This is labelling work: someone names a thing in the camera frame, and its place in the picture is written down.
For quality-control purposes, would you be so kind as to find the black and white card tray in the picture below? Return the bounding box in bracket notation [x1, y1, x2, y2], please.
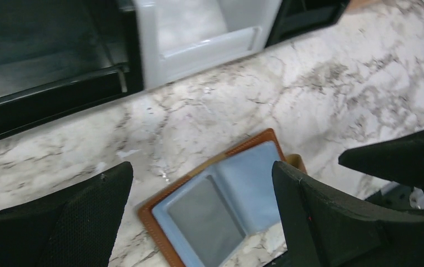
[0, 1, 350, 140]

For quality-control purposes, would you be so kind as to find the brown leather card holder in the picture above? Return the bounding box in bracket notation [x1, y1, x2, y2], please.
[137, 128, 306, 266]

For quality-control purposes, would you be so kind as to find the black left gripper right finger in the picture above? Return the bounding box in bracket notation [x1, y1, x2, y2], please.
[272, 161, 424, 266]

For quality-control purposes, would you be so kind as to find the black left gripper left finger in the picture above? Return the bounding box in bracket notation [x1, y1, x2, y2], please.
[0, 162, 133, 266]

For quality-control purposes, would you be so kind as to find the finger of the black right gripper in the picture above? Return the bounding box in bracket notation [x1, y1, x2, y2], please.
[338, 130, 424, 192]

